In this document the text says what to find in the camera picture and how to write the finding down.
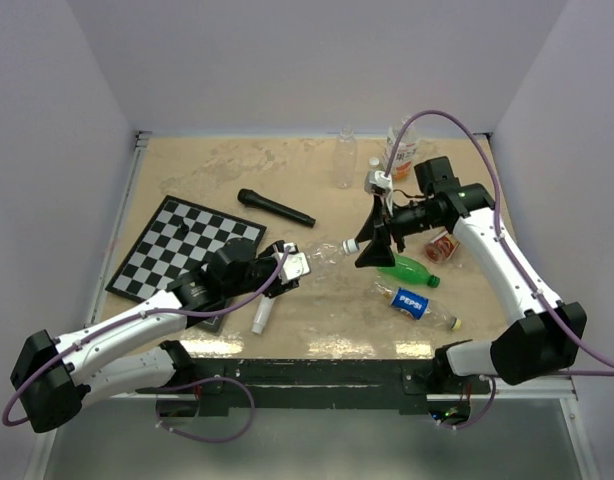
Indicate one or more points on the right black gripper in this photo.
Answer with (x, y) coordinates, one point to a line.
(378, 252)

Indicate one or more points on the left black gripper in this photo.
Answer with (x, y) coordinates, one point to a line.
(277, 288)

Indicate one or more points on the white label tea bottle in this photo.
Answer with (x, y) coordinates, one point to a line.
(406, 151)

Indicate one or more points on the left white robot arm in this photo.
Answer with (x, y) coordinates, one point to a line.
(56, 377)

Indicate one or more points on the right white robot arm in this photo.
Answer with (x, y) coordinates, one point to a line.
(543, 331)

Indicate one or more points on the green plastic bottle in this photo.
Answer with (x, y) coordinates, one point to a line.
(409, 271)

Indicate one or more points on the red label tea bottle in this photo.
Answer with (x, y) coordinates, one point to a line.
(441, 247)

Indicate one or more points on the Pepsi label clear bottle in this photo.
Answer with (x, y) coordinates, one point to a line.
(428, 312)

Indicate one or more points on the white microphone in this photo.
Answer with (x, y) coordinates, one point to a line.
(262, 314)

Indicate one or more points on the black microphone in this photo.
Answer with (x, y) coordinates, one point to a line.
(250, 198)

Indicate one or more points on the black white chessboard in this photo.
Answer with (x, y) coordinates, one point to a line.
(159, 255)

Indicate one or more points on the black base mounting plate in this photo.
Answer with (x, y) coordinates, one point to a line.
(405, 386)

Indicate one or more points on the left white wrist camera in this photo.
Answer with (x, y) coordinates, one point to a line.
(296, 264)

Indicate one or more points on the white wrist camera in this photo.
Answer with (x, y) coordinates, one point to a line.
(379, 183)
(296, 264)

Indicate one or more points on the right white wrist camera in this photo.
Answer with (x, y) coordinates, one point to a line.
(379, 183)

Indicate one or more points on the aluminium frame rail left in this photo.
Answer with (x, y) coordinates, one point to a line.
(95, 297)

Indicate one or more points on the aluminium frame rail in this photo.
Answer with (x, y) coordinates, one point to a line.
(549, 388)
(95, 297)

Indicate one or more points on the aluminium frame rail right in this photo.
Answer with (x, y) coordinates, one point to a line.
(549, 388)

